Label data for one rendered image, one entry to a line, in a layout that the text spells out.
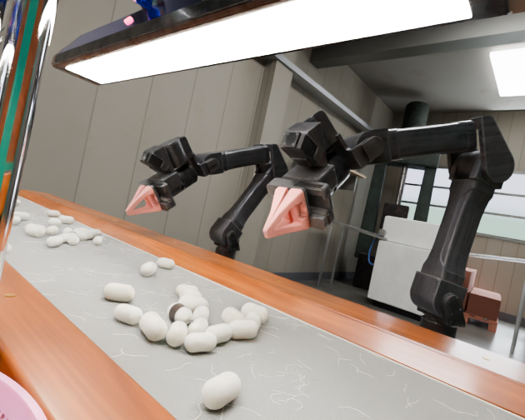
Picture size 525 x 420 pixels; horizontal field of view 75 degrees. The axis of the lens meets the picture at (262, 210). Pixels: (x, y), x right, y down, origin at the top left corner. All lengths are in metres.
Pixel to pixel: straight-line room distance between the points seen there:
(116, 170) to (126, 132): 0.31
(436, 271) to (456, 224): 0.09
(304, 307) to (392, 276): 3.96
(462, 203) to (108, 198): 2.56
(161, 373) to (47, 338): 0.09
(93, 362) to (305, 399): 0.16
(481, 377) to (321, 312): 0.20
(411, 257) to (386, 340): 3.93
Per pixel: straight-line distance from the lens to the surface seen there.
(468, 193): 0.74
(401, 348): 0.47
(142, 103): 3.02
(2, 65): 0.27
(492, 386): 0.46
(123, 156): 2.94
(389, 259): 4.48
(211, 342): 0.35
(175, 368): 0.32
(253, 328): 0.39
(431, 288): 0.71
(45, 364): 0.26
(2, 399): 0.24
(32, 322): 0.32
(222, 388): 0.27
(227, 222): 1.01
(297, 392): 0.33
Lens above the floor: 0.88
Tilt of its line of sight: level
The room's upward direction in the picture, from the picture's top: 12 degrees clockwise
